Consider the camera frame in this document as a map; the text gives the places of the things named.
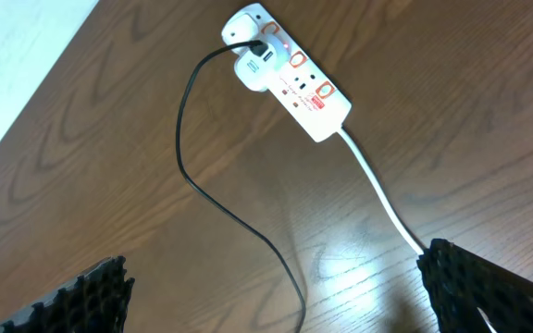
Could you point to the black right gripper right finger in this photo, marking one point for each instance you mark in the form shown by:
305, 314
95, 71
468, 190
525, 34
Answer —
470, 294

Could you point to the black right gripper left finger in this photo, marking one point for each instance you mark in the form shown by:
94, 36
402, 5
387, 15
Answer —
95, 301

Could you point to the white USB charger adapter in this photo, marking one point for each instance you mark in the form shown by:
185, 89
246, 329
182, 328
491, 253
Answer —
256, 66

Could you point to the white plug on strip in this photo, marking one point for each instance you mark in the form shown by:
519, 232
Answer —
239, 29

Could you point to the white power strip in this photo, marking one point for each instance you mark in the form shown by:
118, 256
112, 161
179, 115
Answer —
301, 86

